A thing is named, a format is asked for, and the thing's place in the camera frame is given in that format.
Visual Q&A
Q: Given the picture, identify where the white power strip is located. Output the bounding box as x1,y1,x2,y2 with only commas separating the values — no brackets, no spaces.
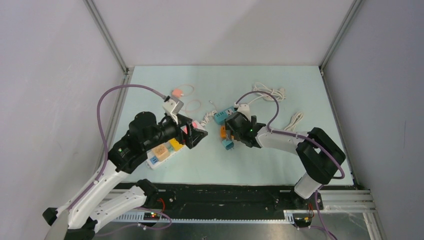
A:
145,138,187,170

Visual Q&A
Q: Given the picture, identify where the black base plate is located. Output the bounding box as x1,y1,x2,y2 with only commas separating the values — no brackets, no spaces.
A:
112,178,324,221

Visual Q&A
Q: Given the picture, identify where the yellow cube socket adapter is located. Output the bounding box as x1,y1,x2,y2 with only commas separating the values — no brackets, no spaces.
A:
168,138,184,152

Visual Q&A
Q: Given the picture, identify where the teal power strip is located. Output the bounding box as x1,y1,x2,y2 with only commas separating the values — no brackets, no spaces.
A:
213,106,235,125

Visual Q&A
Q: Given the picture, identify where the teal USB charger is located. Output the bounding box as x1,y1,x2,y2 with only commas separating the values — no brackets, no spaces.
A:
221,139,235,151

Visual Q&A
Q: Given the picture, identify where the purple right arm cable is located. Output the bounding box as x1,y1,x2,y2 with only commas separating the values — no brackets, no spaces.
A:
233,90,345,240

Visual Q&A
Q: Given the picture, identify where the white power strip cord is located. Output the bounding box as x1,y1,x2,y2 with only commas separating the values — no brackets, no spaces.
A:
198,110,218,128

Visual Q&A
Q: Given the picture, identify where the pink USB charger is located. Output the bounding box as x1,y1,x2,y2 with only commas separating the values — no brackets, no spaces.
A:
171,88,184,99

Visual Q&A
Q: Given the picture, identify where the beige cube socket adapter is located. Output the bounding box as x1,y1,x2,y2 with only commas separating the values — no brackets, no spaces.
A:
152,144,171,162

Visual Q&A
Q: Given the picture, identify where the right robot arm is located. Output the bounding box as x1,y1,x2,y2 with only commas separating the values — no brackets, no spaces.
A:
224,112,346,209

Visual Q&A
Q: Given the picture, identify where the white bundled cable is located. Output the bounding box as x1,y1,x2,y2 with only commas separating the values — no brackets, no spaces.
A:
283,111,305,133

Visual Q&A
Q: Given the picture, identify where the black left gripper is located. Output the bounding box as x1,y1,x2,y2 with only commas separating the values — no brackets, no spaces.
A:
143,111,208,151

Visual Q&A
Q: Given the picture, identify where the pink plug adapter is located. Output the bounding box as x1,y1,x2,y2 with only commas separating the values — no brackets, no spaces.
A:
181,120,205,134

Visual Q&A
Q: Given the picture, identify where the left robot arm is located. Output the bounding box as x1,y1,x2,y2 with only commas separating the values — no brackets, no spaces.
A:
42,111,208,240

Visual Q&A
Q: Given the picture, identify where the white teal strip cord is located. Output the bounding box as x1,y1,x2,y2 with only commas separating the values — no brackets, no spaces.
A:
243,82,287,108

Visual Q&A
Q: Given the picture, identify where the orange power strip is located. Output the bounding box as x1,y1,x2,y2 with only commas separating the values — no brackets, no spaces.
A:
220,125,229,139

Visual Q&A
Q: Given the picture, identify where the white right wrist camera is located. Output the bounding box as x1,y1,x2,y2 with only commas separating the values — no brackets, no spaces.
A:
234,103,252,121

